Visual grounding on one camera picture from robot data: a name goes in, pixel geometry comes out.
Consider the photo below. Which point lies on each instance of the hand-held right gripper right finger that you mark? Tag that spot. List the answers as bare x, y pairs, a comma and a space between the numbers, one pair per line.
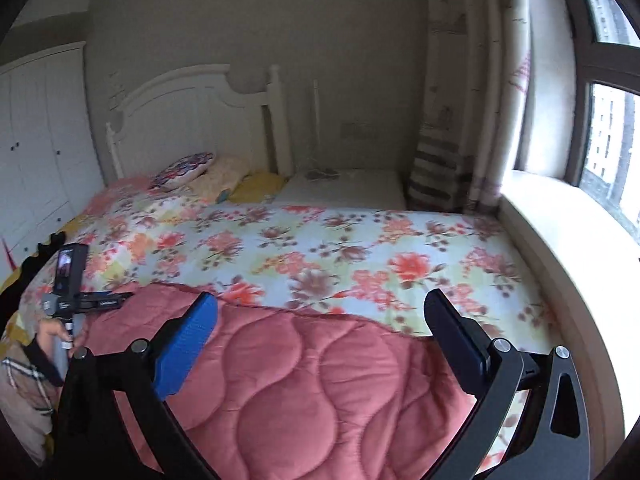
452, 337

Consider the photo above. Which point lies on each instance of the dark framed window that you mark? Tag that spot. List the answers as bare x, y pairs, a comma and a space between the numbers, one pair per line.
585, 60

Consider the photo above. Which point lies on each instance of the person's left forearm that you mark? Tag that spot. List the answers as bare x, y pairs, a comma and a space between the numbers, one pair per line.
25, 400

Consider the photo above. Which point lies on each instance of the purple patterned pillow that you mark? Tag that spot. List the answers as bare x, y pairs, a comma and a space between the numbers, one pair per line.
182, 170

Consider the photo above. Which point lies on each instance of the patterned curtain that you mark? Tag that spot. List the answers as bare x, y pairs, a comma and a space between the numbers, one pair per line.
450, 110

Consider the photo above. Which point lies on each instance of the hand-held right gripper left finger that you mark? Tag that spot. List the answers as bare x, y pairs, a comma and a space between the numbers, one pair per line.
187, 345

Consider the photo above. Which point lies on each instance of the yellow pillow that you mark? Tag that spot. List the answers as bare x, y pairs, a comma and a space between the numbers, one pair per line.
257, 187

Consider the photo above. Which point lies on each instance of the white wardrobe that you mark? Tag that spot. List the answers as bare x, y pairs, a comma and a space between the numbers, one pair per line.
35, 135

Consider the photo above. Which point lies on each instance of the pink quilted jacket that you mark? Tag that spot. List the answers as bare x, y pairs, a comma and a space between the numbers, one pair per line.
300, 385

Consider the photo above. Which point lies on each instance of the cream pillow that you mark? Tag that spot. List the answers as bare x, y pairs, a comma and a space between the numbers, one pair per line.
225, 175

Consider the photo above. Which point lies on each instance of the white wooden headboard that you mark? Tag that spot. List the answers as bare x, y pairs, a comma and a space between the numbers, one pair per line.
190, 115

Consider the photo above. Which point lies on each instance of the floral bed sheet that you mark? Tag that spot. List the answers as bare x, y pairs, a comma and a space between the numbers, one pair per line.
350, 250

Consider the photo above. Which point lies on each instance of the beige window sill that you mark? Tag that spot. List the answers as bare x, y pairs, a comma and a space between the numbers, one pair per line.
565, 260

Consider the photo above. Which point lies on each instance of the person's left hand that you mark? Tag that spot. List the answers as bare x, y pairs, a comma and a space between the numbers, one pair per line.
50, 332

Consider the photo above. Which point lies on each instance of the white nightstand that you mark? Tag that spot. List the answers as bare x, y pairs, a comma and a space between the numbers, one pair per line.
350, 190

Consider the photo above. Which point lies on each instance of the thin white pole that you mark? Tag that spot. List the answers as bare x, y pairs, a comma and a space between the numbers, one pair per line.
316, 125

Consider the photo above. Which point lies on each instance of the black jagged object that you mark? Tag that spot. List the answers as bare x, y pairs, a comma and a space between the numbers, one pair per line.
30, 275

